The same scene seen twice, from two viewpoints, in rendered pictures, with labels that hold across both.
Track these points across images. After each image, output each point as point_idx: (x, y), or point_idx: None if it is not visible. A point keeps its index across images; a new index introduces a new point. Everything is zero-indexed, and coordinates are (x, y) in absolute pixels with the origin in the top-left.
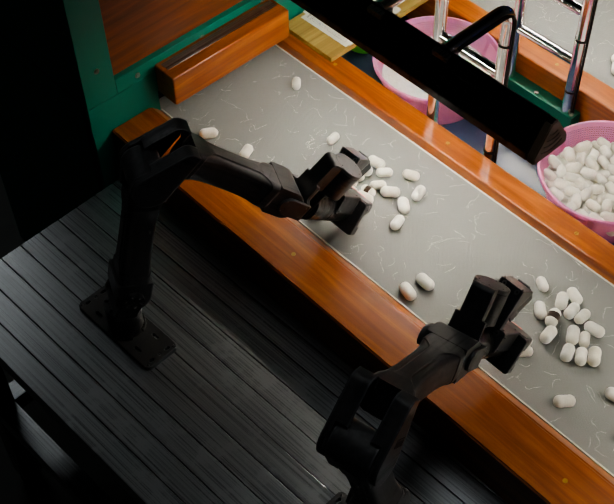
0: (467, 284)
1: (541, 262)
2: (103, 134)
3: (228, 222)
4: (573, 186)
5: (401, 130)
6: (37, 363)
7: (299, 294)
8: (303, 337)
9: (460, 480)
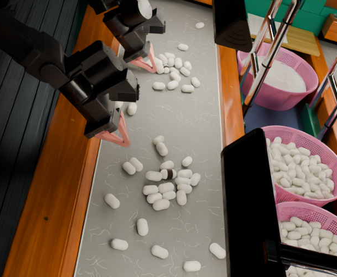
0: (151, 129)
1: (203, 158)
2: None
3: (86, 21)
4: (273, 158)
5: (218, 70)
6: None
7: None
8: (55, 90)
9: (18, 192)
